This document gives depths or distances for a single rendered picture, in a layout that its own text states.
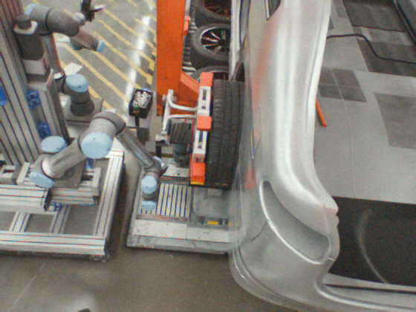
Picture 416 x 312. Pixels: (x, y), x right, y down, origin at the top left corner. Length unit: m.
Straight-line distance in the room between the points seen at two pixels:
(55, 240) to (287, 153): 1.82
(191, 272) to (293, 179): 1.68
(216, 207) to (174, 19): 1.31
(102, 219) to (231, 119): 1.19
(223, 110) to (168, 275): 1.26
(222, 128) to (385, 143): 0.98
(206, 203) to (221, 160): 0.77
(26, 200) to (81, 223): 0.57
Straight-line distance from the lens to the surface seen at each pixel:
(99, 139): 1.57
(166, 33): 2.37
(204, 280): 2.68
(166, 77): 2.56
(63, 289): 2.72
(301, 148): 1.18
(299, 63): 1.39
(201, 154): 2.01
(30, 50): 1.91
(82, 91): 2.32
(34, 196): 2.20
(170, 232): 2.73
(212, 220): 2.72
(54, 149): 1.95
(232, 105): 2.01
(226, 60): 3.47
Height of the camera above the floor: 2.49
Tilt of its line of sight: 50 degrees down
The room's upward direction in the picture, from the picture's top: 10 degrees clockwise
